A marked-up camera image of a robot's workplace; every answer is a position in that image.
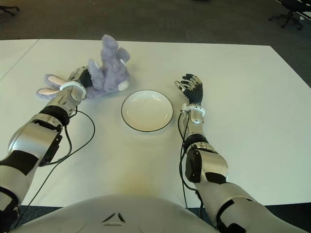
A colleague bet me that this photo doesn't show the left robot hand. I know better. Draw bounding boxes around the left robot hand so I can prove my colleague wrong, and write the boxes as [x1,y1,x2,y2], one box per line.
[68,65,94,88]

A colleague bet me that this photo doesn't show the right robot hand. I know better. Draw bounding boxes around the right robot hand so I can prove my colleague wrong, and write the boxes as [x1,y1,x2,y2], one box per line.
[173,72,204,105]

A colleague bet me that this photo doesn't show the purple plush bunny doll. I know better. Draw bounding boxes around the purple plush bunny doll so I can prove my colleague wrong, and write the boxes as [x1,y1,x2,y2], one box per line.
[36,34,131,100]

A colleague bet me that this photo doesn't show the white plate black rim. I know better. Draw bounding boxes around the white plate black rim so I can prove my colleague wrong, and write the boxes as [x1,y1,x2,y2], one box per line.
[121,89,174,133]

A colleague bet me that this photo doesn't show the black office chair base left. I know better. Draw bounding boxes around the black office chair base left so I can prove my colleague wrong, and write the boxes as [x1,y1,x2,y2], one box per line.
[0,4,20,17]

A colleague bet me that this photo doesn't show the black office chair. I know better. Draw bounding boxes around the black office chair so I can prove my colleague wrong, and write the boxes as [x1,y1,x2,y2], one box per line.
[268,0,311,30]

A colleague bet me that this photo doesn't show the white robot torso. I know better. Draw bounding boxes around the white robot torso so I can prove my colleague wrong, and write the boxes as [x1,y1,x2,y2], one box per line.
[9,194,219,233]

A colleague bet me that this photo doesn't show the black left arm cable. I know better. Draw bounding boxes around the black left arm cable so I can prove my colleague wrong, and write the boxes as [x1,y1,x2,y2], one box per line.
[14,110,96,229]

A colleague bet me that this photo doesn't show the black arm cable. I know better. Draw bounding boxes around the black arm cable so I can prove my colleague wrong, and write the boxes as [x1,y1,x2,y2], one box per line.
[14,110,96,229]
[177,110,205,219]

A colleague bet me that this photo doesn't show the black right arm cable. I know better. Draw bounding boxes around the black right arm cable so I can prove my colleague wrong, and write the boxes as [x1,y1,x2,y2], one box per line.
[177,110,205,219]

